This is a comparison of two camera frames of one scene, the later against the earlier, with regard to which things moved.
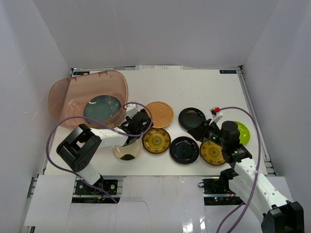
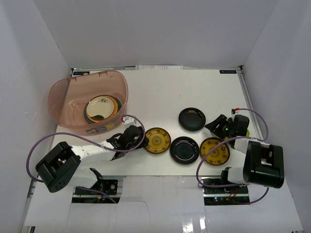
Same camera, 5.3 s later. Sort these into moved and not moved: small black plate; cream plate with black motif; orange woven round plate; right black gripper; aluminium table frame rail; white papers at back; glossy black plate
Moved: cream plate with black motif; orange woven round plate; right black gripper
Not moved: aluminium table frame rail; small black plate; glossy black plate; white papers at back
